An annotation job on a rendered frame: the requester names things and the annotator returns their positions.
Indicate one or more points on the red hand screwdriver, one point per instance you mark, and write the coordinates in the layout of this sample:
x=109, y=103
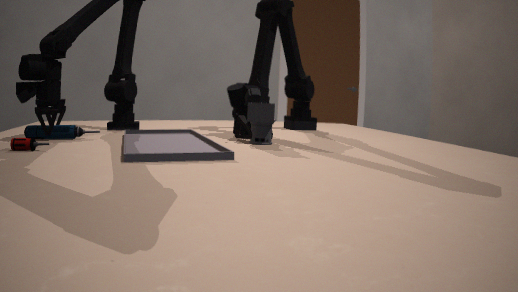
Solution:
x=24, y=144

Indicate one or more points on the blue electric screwdriver barrel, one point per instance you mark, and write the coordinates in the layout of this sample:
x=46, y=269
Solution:
x=58, y=132

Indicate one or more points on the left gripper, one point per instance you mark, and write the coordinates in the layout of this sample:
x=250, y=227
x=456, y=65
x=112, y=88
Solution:
x=241, y=123

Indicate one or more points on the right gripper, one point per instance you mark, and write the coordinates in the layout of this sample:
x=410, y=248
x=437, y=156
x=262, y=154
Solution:
x=54, y=92

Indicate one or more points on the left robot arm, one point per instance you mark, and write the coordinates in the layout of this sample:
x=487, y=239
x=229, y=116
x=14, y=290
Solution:
x=274, y=14

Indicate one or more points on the grey metal bracket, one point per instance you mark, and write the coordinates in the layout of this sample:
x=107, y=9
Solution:
x=261, y=112

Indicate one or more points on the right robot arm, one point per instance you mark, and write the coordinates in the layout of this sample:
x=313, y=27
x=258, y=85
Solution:
x=33, y=66

